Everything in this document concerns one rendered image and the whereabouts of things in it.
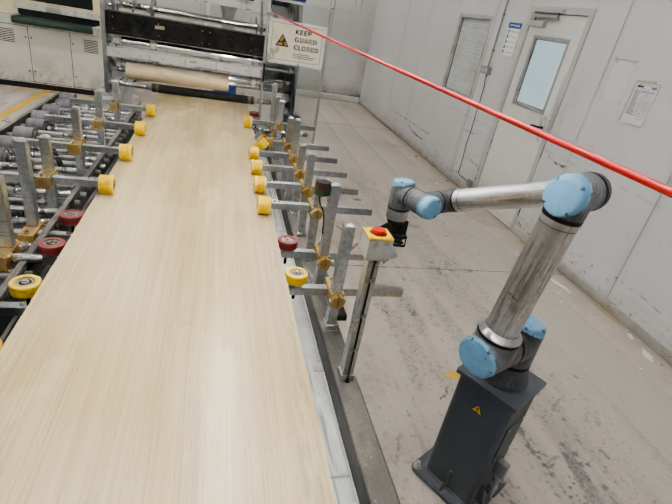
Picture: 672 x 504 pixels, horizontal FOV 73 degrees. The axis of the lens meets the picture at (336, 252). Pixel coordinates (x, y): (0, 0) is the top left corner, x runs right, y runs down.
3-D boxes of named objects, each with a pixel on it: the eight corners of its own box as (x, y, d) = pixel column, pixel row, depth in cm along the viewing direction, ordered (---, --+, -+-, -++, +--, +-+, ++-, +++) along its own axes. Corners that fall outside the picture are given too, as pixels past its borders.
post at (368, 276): (350, 370, 151) (378, 251, 130) (353, 381, 147) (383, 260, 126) (337, 371, 150) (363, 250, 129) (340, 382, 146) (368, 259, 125)
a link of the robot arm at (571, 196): (511, 375, 163) (624, 184, 125) (481, 391, 153) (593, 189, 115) (479, 346, 173) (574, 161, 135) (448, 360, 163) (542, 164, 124)
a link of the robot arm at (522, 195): (626, 167, 134) (446, 186, 189) (607, 169, 127) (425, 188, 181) (627, 207, 135) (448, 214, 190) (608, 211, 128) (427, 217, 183)
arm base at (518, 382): (493, 352, 190) (501, 333, 185) (536, 380, 178) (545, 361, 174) (468, 369, 178) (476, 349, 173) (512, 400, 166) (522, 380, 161)
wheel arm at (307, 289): (398, 294, 177) (401, 284, 175) (401, 299, 175) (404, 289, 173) (287, 291, 166) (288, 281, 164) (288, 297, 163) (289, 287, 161)
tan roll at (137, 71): (287, 98, 410) (289, 83, 404) (289, 100, 399) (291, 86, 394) (113, 74, 372) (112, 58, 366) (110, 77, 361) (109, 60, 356)
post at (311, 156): (301, 240, 238) (315, 150, 216) (302, 244, 235) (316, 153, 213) (295, 240, 237) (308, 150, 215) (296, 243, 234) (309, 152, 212)
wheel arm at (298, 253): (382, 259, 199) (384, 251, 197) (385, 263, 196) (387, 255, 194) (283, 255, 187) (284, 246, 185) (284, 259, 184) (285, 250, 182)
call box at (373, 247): (380, 251, 132) (386, 227, 129) (388, 264, 126) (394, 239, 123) (357, 250, 130) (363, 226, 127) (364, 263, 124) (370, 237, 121)
